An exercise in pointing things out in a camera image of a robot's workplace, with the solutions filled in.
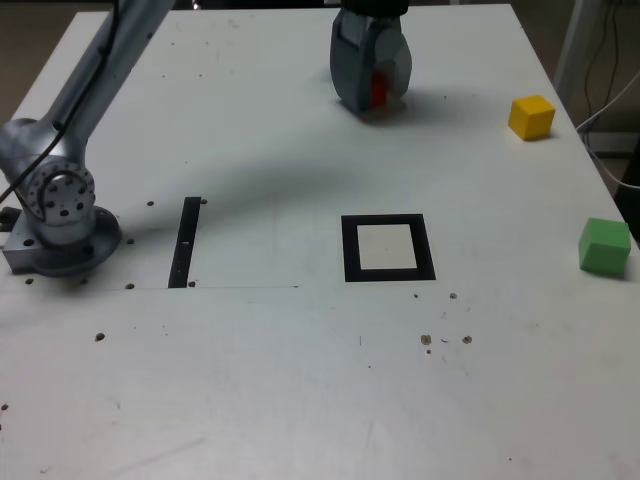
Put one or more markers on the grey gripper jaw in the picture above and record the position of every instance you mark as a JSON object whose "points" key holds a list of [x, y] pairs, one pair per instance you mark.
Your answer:
{"points": [[397, 55], [350, 65]]}

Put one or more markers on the red cube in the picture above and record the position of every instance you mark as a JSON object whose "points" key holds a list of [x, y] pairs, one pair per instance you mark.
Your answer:
{"points": [[379, 90]]}

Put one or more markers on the yellow cube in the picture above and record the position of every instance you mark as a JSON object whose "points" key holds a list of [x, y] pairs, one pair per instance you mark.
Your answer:
{"points": [[531, 117]]}

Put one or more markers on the green cube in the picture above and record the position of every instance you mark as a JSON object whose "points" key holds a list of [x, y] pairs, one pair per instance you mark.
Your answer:
{"points": [[602, 247]]}

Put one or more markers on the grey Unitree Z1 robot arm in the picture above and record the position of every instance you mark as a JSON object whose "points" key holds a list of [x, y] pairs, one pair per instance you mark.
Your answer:
{"points": [[100, 75]]}

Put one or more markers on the black tape square outline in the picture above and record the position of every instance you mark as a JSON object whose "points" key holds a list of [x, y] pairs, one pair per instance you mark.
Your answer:
{"points": [[350, 250]]}

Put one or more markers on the white furniture leg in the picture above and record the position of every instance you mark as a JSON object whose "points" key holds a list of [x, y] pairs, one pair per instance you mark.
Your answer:
{"points": [[570, 50]]}

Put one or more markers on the black tape strip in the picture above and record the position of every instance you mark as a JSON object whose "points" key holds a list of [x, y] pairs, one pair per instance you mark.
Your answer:
{"points": [[182, 250]]}

